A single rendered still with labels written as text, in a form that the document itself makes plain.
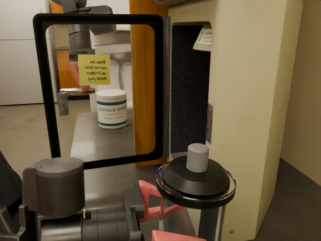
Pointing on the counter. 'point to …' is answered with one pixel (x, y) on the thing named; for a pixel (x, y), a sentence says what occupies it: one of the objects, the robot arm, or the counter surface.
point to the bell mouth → (204, 38)
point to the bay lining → (188, 89)
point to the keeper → (209, 123)
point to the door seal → (48, 83)
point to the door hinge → (166, 83)
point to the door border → (101, 24)
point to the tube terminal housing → (246, 96)
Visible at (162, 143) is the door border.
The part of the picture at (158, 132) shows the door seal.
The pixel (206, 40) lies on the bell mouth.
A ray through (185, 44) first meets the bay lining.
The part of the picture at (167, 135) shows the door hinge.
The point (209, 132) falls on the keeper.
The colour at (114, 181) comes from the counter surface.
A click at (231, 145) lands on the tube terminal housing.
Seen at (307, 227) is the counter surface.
